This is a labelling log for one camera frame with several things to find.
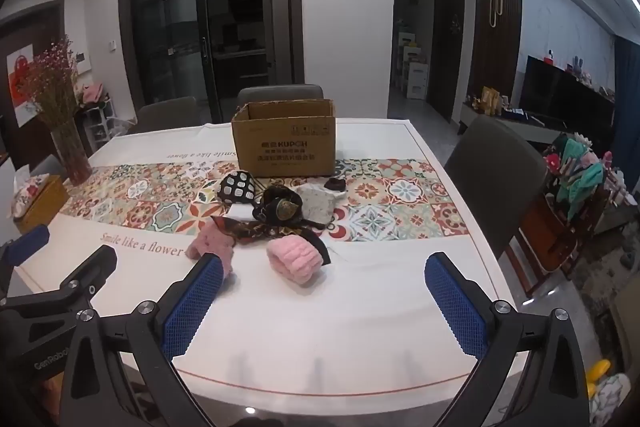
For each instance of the dark brown scrunchie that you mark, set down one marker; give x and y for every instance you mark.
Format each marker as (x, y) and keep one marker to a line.
(335, 185)

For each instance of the glass vase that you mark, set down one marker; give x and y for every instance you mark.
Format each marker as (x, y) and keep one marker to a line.
(72, 154)

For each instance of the light pink fluffy band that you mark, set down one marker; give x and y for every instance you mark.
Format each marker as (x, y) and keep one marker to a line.
(292, 257)

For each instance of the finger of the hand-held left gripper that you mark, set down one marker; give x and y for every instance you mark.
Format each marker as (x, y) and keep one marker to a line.
(87, 274)
(27, 244)

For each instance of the grey television cabinet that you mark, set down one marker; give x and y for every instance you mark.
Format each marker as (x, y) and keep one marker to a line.
(505, 122)

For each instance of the brown cardboard box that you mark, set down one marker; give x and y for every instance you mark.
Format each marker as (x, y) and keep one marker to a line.
(282, 142)

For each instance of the green clothes pile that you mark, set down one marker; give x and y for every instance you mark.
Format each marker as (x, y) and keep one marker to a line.
(575, 177)

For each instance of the tile print tablecloth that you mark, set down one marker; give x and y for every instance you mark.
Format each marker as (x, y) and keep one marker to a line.
(350, 297)

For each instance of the wooden high chair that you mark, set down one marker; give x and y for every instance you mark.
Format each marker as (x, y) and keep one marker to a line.
(555, 237)

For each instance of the dusty pink fuzzy band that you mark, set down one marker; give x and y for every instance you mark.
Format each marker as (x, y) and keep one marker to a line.
(207, 242)

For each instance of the dark gold patterned scarf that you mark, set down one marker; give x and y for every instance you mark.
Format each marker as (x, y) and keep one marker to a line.
(280, 209)

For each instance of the black television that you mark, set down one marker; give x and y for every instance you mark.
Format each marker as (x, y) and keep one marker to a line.
(565, 94)

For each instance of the white wall intercom panel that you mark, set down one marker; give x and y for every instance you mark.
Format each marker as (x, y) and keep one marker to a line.
(85, 63)

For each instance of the pink plush item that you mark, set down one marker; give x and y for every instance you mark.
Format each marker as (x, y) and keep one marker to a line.
(92, 93)

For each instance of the floral white cloth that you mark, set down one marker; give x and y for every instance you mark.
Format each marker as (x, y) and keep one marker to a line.
(612, 399)

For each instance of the blue curtain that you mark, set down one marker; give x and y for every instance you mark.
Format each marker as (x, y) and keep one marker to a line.
(627, 102)

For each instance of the black white patterned cloth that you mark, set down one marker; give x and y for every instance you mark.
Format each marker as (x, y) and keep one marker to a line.
(237, 187)

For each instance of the pink dried flower bouquet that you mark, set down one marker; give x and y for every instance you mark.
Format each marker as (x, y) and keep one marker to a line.
(50, 82)

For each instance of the dark wooden door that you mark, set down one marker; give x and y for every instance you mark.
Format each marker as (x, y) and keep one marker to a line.
(449, 42)

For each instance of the grey dining chair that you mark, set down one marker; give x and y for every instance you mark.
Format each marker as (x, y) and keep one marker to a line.
(492, 177)
(280, 94)
(167, 114)

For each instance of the yellow plastic toy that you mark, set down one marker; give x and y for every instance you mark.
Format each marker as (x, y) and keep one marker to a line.
(597, 377)

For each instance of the small red white toy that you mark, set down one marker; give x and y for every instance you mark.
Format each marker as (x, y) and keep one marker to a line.
(550, 58)

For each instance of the white hallway storage cabinet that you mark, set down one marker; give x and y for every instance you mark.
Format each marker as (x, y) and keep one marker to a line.
(414, 67)

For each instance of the yellow tissue box floral cover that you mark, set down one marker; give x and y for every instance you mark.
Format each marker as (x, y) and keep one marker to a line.
(42, 202)

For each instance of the grey speckled cloth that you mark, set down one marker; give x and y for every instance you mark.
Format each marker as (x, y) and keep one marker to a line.
(317, 204)

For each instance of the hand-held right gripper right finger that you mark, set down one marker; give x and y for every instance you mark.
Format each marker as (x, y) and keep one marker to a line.
(457, 307)

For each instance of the red white wall poster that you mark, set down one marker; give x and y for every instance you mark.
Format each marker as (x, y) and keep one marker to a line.
(22, 82)

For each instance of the white shoe rack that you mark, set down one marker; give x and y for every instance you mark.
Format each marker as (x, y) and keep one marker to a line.
(102, 129)

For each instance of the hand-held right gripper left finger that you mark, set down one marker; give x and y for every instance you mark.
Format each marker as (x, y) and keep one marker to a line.
(192, 307)

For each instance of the black framed sliding glass door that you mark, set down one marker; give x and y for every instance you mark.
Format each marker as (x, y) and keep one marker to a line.
(170, 32)

